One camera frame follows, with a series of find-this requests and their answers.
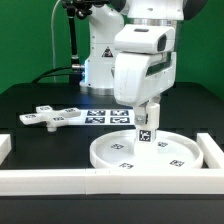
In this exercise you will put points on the white marker sheet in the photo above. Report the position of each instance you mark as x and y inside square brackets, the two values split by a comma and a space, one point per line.
[104, 117]

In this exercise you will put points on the white fence rail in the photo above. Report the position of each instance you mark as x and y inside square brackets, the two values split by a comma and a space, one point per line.
[213, 155]
[5, 146]
[105, 181]

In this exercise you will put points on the white cross-shaped table base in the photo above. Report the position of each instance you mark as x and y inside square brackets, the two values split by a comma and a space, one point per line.
[52, 118]

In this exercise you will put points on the white round table top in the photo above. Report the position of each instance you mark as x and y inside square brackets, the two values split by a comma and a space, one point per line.
[125, 149]

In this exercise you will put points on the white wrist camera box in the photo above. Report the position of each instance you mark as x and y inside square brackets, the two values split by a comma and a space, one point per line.
[145, 39]

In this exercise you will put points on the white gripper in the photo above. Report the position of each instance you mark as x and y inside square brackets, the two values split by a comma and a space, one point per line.
[133, 86]

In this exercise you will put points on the white fence left rail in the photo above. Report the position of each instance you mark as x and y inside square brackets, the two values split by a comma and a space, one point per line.
[5, 146]

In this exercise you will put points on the white fence front rail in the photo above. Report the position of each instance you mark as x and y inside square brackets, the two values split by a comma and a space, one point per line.
[105, 181]

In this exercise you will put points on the black camera stand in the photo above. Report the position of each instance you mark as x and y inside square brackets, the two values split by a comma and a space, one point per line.
[80, 9]

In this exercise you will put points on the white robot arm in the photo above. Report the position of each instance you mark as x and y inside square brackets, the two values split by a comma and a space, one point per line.
[107, 21]

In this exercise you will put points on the white fence right rail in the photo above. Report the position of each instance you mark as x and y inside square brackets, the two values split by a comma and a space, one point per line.
[213, 155]

